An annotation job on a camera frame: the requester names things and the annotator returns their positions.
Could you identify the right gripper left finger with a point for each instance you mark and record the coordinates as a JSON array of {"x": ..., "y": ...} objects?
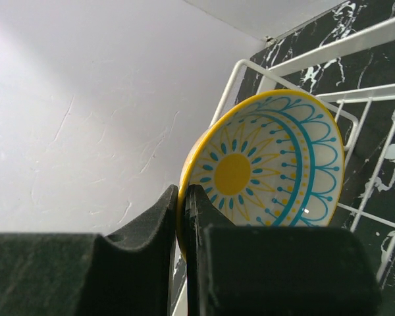
[{"x": 128, "y": 272}]

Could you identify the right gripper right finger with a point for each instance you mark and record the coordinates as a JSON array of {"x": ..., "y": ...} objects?
[{"x": 255, "y": 270}]

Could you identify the yellow dotted sun bowl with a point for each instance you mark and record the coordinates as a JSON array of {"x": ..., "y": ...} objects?
[{"x": 275, "y": 159}]

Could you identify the white wire dish rack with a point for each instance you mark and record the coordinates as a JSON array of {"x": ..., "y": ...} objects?
[{"x": 346, "y": 60}]

